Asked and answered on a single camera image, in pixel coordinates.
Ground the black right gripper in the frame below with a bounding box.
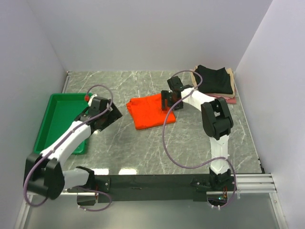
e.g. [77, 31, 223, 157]
[161, 91, 183, 111]

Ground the orange t-shirt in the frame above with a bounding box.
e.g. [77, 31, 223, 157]
[126, 94, 169, 130]

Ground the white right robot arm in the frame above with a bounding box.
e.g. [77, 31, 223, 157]
[161, 76, 234, 190]

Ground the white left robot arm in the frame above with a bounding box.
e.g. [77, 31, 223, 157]
[23, 96, 122, 200]

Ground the green plastic tray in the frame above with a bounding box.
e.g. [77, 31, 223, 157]
[33, 93, 88, 154]

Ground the black folded t-shirt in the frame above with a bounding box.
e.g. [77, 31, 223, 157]
[195, 65, 234, 95]

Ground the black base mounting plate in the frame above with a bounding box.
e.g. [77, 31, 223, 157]
[67, 175, 237, 206]

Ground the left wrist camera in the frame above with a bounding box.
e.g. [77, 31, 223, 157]
[84, 94, 97, 107]

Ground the aluminium frame rail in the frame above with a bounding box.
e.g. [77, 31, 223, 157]
[15, 174, 287, 229]

